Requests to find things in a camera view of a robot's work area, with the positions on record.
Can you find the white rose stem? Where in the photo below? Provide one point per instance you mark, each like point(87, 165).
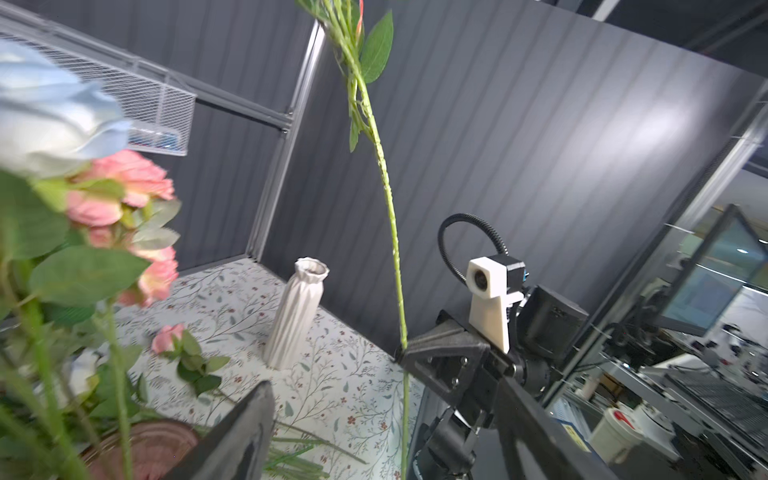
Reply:
point(83, 232)

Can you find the pink glass vase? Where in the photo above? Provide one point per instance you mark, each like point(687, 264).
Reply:
point(157, 446)

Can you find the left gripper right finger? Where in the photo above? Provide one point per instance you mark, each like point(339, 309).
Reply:
point(534, 445)

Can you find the items in white basket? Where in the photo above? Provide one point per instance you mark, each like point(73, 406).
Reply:
point(152, 137)

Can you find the bunch of artificial flowers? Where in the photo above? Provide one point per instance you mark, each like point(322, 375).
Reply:
point(198, 384)

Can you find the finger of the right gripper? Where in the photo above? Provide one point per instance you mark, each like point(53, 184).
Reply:
point(454, 362)

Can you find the white ribbed ceramic vase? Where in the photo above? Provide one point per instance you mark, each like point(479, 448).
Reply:
point(296, 312)

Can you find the computer monitor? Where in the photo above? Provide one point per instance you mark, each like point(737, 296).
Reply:
point(729, 257)

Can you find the white wire basket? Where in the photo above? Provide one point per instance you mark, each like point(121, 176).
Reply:
point(144, 93)

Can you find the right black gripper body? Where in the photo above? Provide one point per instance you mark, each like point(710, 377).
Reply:
point(545, 330)

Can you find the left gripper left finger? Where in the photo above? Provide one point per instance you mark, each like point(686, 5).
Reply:
point(238, 446)

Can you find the floral table mat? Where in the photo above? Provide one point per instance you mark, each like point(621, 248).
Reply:
point(342, 388)

